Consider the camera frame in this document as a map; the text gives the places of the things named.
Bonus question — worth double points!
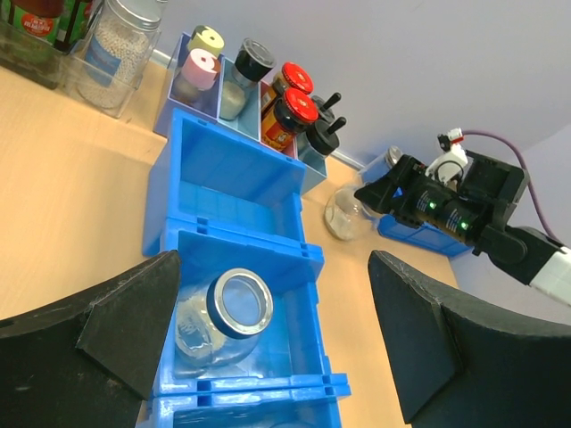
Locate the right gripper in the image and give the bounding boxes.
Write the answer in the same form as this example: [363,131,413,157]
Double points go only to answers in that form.
[354,152,529,257]

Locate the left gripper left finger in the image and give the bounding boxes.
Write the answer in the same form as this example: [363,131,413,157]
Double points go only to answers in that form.
[1,251,181,427]

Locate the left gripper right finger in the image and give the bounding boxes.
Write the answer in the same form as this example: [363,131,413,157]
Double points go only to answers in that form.
[368,251,570,427]

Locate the lidded glass jar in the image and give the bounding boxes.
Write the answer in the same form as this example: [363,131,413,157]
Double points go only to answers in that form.
[360,145,402,184]

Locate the large blue divided bin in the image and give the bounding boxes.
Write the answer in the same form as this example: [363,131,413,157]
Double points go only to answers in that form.
[142,110,351,427]

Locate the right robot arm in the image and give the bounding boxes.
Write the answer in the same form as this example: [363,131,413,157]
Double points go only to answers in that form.
[354,152,570,304]

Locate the blue tray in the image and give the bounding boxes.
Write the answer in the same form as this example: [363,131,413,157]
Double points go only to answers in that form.
[360,164,474,259]

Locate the front black dispenser bottle middle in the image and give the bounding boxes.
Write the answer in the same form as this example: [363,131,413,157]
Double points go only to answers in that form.
[296,117,347,164]

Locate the black dispenser bottle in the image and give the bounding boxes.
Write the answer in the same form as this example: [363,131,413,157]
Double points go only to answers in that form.
[311,92,342,123]
[296,117,347,164]

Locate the rear black dispenser bottle middle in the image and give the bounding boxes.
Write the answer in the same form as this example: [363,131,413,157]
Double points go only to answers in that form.
[311,92,342,123]

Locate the pastel compartment organizer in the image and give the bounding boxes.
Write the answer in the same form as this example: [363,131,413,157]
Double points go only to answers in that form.
[153,30,329,196]

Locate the front red-lid sauce jar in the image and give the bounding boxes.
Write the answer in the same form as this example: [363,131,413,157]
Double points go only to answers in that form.
[261,87,319,152]

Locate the red-lid sauce jar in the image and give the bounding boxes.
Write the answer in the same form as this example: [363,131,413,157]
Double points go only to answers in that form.
[261,87,319,152]
[268,62,314,97]

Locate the rear red-lid sauce jar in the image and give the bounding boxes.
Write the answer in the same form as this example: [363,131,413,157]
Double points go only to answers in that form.
[268,62,314,97]

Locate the grey-lid salt shaker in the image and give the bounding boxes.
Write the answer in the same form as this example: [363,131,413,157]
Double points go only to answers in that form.
[219,37,277,121]

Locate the pink-cap spice bottle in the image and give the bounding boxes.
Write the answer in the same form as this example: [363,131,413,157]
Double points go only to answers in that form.
[172,48,220,103]

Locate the yellow-cap spice bottle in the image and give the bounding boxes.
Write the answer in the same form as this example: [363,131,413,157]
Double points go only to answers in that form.
[186,25,225,58]

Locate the front silver-lid jar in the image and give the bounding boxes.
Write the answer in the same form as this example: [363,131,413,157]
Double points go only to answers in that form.
[77,0,161,110]

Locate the clear plastic organizer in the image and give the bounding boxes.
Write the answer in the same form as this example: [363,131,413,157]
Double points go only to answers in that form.
[1,1,167,118]

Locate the front yellow-cap sauce bottle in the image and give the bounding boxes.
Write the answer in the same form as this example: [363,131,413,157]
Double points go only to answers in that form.
[1,0,64,45]

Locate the yellow-cap sauce bottle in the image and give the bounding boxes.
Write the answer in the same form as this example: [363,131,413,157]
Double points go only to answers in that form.
[54,0,101,52]
[1,0,64,45]

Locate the rear yellow-cap sauce bottle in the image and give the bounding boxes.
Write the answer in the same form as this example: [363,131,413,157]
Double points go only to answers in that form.
[54,0,101,52]

